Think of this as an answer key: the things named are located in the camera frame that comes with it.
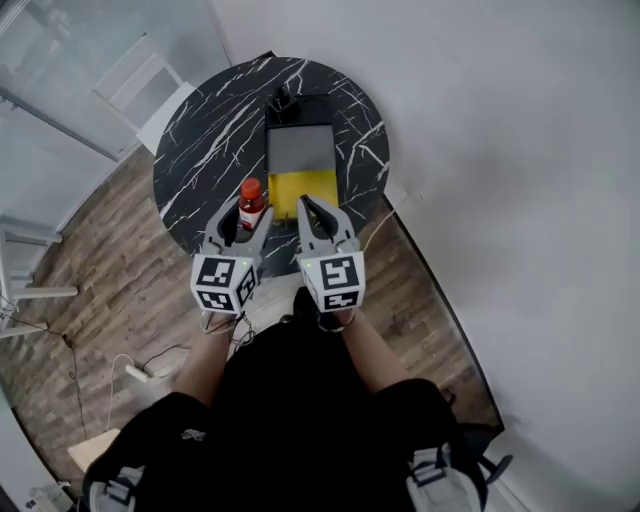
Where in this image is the beige cable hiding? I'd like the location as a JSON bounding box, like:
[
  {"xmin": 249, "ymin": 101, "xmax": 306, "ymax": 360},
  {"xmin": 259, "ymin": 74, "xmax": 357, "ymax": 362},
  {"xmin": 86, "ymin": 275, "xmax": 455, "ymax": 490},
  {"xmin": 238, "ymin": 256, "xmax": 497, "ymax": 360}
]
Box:
[{"xmin": 361, "ymin": 206, "xmax": 402, "ymax": 252}]

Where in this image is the white furniture frame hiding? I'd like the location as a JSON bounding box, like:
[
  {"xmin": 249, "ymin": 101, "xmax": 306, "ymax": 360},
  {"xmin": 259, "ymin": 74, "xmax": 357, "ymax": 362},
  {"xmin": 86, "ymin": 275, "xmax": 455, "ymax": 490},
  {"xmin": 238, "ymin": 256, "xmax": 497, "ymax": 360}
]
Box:
[{"xmin": 0, "ymin": 213, "xmax": 80, "ymax": 342}]

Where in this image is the grey box lid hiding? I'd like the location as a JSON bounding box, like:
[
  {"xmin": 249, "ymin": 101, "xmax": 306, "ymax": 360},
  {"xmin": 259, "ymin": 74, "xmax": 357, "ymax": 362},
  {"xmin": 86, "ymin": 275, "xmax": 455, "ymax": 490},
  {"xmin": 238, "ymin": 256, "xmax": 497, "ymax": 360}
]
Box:
[{"xmin": 263, "ymin": 122, "xmax": 342, "ymax": 212}]

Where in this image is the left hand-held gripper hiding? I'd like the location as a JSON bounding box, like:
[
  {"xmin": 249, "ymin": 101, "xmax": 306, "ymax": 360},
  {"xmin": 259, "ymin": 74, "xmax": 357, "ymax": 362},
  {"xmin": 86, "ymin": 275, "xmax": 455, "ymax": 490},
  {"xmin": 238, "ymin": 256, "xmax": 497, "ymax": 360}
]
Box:
[{"xmin": 188, "ymin": 194, "xmax": 276, "ymax": 320}]

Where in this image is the black office chair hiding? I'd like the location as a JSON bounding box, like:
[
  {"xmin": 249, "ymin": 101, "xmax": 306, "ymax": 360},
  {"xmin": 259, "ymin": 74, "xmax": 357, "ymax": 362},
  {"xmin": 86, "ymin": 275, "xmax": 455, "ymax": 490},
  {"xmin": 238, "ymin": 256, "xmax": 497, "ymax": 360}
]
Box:
[{"xmin": 449, "ymin": 421, "xmax": 515, "ymax": 485}]

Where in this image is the person's right forearm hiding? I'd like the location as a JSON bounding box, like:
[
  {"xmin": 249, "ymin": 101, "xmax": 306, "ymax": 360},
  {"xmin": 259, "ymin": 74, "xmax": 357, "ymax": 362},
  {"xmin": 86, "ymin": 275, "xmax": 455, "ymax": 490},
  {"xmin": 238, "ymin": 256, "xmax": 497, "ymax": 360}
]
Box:
[{"xmin": 338, "ymin": 308, "xmax": 412, "ymax": 397}]

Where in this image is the grey backpack strap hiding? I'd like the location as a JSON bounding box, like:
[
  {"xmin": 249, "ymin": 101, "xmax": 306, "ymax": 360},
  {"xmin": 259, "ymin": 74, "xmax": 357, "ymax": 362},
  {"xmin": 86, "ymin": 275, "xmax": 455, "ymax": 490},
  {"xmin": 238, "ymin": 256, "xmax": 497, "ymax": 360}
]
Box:
[
  {"xmin": 403, "ymin": 443, "xmax": 485, "ymax": 512},
  {"xmin": 88, "ymin": 463, "xmax": 147, "ymax": 512}
]

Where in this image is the grey right backpack strap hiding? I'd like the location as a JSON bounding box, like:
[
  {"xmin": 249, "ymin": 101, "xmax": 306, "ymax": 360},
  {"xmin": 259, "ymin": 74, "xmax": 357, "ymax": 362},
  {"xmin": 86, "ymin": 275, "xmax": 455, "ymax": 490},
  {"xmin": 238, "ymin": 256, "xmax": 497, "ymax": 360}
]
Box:
[{"xmin": 403, "ymin": 443, "xmax": 485, "ymax": 512}]

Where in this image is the white cable with charger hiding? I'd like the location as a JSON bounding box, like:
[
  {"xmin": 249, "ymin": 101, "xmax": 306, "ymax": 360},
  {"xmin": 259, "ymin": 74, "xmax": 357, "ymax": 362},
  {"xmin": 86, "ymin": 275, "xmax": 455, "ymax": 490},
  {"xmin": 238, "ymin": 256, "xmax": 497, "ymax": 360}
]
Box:
[{"xmin": 106, "ymin": 351, "xmax": 169, "ymax": 432}]

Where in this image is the light wooden board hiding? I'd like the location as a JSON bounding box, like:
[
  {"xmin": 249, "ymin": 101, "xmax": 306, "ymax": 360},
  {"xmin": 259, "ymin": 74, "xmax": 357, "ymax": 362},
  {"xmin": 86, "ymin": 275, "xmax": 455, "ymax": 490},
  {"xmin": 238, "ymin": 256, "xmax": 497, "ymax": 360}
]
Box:
[{"xmin": 66, "ymin": 427, "xmax": 122, "ymax": 475}]

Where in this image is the grey left backpack strap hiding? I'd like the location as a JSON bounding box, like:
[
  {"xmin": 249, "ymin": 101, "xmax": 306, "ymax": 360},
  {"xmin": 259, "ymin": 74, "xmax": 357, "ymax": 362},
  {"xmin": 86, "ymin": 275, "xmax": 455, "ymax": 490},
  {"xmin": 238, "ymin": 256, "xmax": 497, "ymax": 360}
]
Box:
[{"xmin": 88, "ymin": 463, "xmax": 147, "ymax": 512}]

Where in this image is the black floor cable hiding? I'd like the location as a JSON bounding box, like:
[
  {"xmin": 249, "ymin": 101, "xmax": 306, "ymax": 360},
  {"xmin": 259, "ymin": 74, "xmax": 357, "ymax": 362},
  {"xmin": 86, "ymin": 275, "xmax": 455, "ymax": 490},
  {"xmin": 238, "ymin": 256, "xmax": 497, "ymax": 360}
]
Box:
[{"xmin": 0, "ymin": 293, "xmax": 90, "ymax": 442}]

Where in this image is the black stand with clamp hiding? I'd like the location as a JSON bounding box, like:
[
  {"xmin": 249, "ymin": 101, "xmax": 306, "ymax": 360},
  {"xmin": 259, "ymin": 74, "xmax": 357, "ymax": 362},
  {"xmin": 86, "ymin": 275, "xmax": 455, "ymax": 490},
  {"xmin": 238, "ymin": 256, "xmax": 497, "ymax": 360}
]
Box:
[{"xmin": 263, "ymin": 86, "xmax": 334, "ymax": 129}]

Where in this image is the person's left forearm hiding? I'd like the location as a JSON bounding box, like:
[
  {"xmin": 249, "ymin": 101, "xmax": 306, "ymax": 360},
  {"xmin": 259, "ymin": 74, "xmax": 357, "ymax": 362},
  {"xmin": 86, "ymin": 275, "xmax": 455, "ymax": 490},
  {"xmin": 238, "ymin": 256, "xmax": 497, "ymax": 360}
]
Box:
[{"xmin": 171, "ymin": 310, "xmax": 242, "ymax": 410}]

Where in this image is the red sauce bottle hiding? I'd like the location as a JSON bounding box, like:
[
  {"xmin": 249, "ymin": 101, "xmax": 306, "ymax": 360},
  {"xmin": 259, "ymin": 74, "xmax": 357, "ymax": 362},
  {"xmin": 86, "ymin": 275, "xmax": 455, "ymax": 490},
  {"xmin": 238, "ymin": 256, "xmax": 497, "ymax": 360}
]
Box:
[{"xmin": 237, "ymin": 177, "xmax": 266, "ymax": 233}]

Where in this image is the white chair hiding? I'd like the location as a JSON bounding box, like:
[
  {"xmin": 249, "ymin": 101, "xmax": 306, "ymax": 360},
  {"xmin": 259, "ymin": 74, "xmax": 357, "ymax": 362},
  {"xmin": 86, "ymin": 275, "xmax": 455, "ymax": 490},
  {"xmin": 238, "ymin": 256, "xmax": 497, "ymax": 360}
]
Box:
[{"xmin": 91, "ymin": 33, "xmax": 200, "ymax": 157}]

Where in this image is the person with headset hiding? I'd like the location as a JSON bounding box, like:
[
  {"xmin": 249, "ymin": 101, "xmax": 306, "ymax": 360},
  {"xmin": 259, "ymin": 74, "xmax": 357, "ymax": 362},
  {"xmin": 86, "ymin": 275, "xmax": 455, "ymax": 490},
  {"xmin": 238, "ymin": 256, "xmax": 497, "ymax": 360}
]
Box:
[{"xmin": 82, "ymin": 287, "xmax": 490, "ymax": 512}]

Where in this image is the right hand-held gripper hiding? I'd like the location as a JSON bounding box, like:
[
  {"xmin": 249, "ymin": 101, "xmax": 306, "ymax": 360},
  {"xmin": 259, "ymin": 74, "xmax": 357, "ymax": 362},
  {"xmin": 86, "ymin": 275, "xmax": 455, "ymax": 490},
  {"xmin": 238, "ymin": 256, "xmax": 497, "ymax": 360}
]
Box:
[{"xmin": 295, "ymin": 194, "xmax": 367, "ymax": 315}]

